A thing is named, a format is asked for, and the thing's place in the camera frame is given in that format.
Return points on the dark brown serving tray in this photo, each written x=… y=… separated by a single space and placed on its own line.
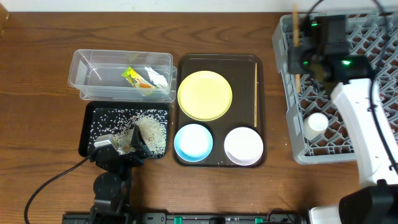
x=238 y=69

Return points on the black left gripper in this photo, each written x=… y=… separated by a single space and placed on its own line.
x=118 y=154

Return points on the yellow plate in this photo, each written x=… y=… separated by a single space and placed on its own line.
x=204 y=95

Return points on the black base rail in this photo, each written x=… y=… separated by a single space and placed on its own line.
x=162 y=218

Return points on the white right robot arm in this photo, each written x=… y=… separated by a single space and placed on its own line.
x=321 y=50

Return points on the light blue bowl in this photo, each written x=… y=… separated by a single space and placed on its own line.
x=193 y=143

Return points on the white napkin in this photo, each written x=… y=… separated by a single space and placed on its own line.
x=157 y=79

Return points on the white paper cup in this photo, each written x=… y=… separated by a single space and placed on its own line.
x=314 y=125

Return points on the green snack wrapper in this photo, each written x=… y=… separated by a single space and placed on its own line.
x=135 y=79

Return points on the rice food waste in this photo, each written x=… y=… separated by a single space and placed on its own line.
x=119 y=122

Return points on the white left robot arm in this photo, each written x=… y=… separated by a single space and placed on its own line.
x=111 y=188

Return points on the grey dishwasher rack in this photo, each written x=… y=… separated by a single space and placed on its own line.
x=366 y=36

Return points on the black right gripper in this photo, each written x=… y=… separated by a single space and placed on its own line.
x=298 y=62

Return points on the black waste tray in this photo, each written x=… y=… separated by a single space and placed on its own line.
x=85 y=132

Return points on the white bowl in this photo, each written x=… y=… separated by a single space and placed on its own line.
x=243 y=146

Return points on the clear plastic bin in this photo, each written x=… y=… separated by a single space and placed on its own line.
x=98 y=75

